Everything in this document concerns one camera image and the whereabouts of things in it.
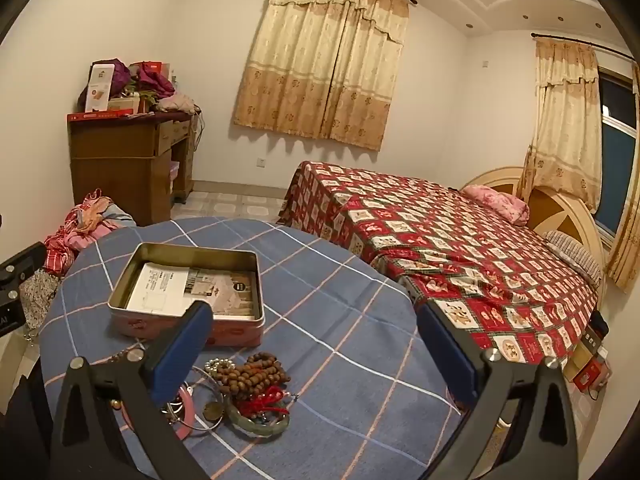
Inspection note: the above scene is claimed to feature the floral grey cloth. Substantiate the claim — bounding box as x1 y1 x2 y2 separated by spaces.
19 269 62 332

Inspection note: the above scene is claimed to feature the pink bangle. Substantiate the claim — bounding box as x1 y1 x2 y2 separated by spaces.
122 382 197 440

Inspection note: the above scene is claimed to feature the brown wooden desk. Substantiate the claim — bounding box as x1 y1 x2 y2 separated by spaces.
67 110 197 228

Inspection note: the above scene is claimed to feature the wooden bead bracelet red cord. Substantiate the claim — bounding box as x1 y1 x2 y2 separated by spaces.
215 352 299 418

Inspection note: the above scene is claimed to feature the window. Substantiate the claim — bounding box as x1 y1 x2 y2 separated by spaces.
595 67 640 248

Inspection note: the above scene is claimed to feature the pale pink cloth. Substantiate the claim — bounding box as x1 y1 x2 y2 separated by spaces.
156 93 197 113

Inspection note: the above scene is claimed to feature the striped pillow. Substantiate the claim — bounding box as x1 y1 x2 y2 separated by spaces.
542 230 603 288

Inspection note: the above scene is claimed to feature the printed paper leaflet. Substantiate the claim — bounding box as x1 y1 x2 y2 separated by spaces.
125 261 261 318

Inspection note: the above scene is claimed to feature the small red box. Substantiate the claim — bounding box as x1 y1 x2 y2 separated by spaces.
572 357 614 392

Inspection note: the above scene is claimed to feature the brown cardboard box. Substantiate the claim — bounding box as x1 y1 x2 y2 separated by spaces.
562 342 592 382

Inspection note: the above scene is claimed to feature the cream wooden headboard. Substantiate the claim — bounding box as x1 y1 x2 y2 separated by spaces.
460 169 608 306

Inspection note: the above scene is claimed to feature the thin silver bangle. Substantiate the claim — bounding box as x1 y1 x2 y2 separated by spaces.
160 365 236 434

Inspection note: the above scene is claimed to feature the narrow beige patterned curtain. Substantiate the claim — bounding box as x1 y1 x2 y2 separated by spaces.
517 37 601 213

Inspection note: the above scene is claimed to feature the tall white printed box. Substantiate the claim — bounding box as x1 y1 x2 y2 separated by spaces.
84 63 117 113

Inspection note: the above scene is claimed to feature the red patterned bedspread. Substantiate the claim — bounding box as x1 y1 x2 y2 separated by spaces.
277 161 601 366

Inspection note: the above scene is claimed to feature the rectangular metal tin box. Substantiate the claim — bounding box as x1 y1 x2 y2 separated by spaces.
107 242 266 348

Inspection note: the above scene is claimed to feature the purple cloth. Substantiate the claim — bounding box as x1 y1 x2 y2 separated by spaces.
102 58 132 97

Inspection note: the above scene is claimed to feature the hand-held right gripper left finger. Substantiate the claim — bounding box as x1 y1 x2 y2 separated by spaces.
50 301 215 480

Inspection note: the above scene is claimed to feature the pink pillow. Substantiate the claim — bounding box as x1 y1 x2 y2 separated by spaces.
460 185 530 226

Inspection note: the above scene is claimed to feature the flat red box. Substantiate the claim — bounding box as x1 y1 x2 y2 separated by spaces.
67 108 141 122

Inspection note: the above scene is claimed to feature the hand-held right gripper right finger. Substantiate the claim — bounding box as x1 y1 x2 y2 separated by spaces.
416 302 593 480

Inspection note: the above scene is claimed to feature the blue checked tablecloth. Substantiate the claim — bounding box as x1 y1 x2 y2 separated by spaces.
37 217 468 480

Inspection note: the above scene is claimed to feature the pile of colourful clothes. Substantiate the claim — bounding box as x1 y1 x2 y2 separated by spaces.
44 189 136 276

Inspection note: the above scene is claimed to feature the green jade bangle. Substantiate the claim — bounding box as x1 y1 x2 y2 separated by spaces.
225 397 291 444

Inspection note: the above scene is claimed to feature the magenta cloth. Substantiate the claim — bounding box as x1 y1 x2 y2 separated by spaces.
135 66 176 102

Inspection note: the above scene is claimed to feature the red cardboard box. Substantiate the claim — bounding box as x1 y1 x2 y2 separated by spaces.
130 61 173 78

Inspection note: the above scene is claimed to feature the wide beige patterned curtain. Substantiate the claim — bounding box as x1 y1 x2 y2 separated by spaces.
232 0 411 152

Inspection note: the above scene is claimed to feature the beige curtain beside window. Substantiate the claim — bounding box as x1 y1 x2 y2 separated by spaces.
602 60 640 292

